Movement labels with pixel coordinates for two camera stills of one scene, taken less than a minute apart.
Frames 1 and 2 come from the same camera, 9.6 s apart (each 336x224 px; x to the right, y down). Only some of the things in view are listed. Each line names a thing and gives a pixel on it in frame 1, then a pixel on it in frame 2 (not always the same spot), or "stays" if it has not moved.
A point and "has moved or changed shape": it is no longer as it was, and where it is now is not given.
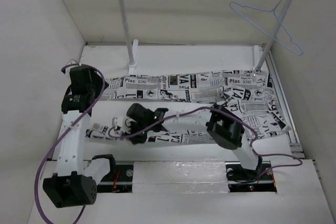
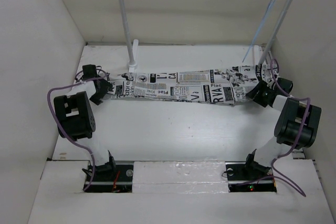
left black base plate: (119, 180) stays
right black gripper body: (136, 127) to (262, 95)
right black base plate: (240, 179) stays
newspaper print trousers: (248, 93) has moved or changed shape
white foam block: (179, 177) stays
